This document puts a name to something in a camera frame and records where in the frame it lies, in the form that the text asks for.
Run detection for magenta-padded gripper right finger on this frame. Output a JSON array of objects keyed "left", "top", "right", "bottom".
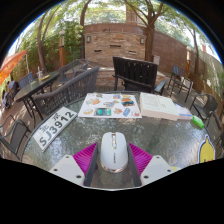
[{"left": 127, "top": 142, "right": 177, "bottom": 188}]

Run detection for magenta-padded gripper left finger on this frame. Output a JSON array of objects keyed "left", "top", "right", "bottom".
[{"left": 49, "top": 142, "right": 100, "bottom": 188}]

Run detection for white computer mouse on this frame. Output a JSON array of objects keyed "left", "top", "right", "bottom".
[{"left": 99, "top": 131, "right": 129, "bottom": 174}]

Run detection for yellow duck mouse pad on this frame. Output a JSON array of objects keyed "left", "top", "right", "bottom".
[{"left": 198, "top": 135, "right": 216, "bottom": 164}]

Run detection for white licence plate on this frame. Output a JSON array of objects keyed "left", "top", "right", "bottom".
[{"left": 32, "top": 105, "right": 78, "bottom": 153}]

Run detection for green packet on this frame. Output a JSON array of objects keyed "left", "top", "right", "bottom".
[{"left": 191, "top": 114, "right": 205, "bottom": 129}]

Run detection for closed white blue book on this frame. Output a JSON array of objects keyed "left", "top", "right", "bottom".
[{"left": 173, "top": 103, "right": 194, "bottom": 121}]

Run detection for colourful sticker sheet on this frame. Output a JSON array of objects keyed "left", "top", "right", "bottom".
[{"left": 77, "top": 92, "right": 143, "bottom": 120}]

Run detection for black wicker chair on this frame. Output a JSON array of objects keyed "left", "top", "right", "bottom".
[
  {"left": 58, "top": 58, "right": 91, "bottom": 84},
  {"left": 33, "top": 65, "right": 100, "bottom": 119}
]

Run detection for round dark patio table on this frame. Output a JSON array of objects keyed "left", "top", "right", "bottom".
[{"left": 13, "top": 70, "right": 61, "bottom": 118}]

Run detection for blue chair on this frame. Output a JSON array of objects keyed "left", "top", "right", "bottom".
[{"left": 18, "top": 72, "right": 35, "bottom": 89}]

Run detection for black slatted wooden chair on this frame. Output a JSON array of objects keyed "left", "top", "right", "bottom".
[{"left": 112, "top": 55, "right": 168, "bottom": 96}]

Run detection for dark slatted metal chair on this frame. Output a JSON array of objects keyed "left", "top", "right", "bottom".
[{"left": 166, "top": 64, "right": 194, "bottom": 101}]

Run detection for orange parasol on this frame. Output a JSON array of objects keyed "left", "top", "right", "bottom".
[{"left": 0, "top": 49, "right": 28, "bottom": 86}]

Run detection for large brown-trunked tree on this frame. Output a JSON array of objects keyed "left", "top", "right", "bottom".
[{"left": 124, "top": 0, "right": 165, "bottom": 63}]

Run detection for wooden lamp post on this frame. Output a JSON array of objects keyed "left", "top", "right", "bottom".
[
  {"left": 186, "top": 46, "right": 193, "bottom": 78},
  {"left": 59, "top": 30, "right": 67, "bottom": 68}
]

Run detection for stone brick fountain wall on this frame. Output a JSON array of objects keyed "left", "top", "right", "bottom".
[{"left": 83, "top": 23, "right": 148, "bottom": 68}]

